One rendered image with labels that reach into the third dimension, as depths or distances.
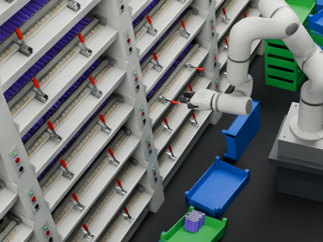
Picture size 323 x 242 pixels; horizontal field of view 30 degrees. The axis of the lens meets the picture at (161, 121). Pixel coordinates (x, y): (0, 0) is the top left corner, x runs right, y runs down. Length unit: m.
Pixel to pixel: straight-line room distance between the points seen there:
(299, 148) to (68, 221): 1.12
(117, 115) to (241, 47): 0.59
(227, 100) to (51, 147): 0.81
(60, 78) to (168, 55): 0.79
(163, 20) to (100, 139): 0.61
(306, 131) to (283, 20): 0.74
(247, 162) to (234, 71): 0.95
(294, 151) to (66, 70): 1.22
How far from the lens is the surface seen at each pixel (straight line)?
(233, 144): 3.20
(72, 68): 2.18
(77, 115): 2.28
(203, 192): 3.16
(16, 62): 1.94
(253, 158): 3.31
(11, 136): 1.98
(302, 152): 2.88
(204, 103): 2.62
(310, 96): 2.73
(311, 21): 3.49
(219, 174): 3.23
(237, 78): 2.46
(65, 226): 2.45
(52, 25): 2.06
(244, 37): 2.34
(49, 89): 2.11
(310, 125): 2.85
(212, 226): 3.01
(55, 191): 2.31
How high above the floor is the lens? 2.42
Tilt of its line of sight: 43 degrees down
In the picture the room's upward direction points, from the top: 10 degrees counter-clockwise
